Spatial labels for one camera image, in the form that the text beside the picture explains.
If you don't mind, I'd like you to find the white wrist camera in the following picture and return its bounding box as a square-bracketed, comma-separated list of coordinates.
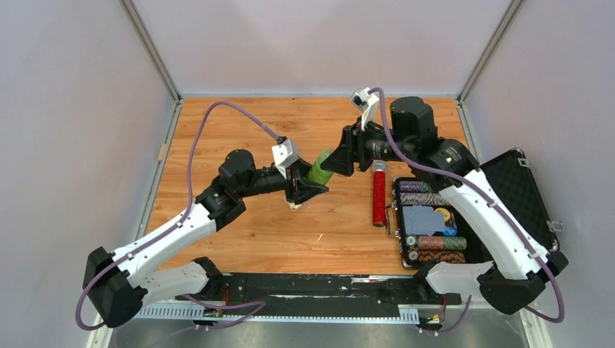
[350, 87, 380, 131]
[271, 137, 300, 179]

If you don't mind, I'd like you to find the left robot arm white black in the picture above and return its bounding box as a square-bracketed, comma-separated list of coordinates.
[83, 145, 329, 328]

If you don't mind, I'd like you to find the green purple chip row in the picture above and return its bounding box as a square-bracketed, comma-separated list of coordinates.
[399, 181, 450, 206]

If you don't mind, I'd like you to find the black poker chip case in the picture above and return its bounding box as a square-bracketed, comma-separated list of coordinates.
[392, 148, 568, 270]

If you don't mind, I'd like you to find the green pill bottle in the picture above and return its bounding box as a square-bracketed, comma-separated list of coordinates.
[305, 150, 334, 186]

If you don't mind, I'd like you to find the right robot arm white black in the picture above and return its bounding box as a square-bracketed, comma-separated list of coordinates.
[322, 89, 568, 314]

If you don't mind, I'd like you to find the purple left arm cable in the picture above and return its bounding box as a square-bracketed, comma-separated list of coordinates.
[75, 101, 284, 332]

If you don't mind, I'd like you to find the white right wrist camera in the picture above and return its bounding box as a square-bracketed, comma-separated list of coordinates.
[350, 87, 380, 131]

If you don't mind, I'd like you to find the orange black chip row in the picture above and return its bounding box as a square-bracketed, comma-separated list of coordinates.
[405, 235, 467, 265]

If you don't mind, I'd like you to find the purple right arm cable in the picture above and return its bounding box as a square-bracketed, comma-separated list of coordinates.
[367, 86, 566, 336]

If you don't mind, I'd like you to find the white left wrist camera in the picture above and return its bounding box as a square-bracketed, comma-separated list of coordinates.
[271, 137, 300, 179]

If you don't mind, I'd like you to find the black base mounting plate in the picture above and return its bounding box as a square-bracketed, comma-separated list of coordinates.
[193, 273, 462, 318]

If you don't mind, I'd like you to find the blue playing card deck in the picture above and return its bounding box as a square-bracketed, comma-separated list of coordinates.
[402, 205, 446, 236]

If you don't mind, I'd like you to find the red glitter tube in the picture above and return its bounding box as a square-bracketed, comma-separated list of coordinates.
[371, 160, 387, 227]

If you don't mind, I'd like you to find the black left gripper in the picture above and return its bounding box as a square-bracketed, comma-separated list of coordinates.
[238, 156, 329, 206]

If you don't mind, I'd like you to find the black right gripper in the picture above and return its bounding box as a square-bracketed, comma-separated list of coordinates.
[319, 117, 410, 176]

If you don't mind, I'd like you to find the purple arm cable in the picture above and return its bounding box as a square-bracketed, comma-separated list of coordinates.
[75, 101, 284, 332]
[367, 86, 566, 336]

